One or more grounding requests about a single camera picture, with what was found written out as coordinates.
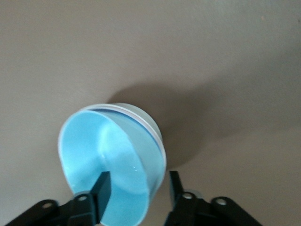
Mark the blue bowl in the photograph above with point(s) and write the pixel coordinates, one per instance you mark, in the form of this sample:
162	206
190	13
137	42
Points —
94	141

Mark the brown table cloth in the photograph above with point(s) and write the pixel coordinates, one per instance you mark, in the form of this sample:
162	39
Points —
70	47

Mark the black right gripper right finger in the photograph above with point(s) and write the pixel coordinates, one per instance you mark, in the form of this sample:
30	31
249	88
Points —
195	212

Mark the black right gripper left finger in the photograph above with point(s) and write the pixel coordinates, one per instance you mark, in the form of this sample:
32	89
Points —
82	209

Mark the white bowl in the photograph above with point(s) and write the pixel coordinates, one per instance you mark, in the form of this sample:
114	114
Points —
145	115

